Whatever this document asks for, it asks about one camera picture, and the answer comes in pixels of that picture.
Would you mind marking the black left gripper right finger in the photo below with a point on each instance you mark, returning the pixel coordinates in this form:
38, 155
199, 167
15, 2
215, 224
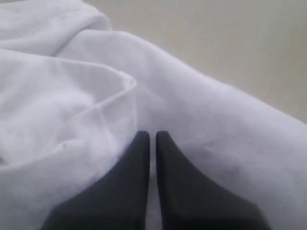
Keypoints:
191, 201

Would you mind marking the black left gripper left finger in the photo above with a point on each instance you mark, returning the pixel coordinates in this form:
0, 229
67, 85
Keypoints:
117, 201

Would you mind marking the white t-shirt red print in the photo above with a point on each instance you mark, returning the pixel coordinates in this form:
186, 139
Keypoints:
74, 93

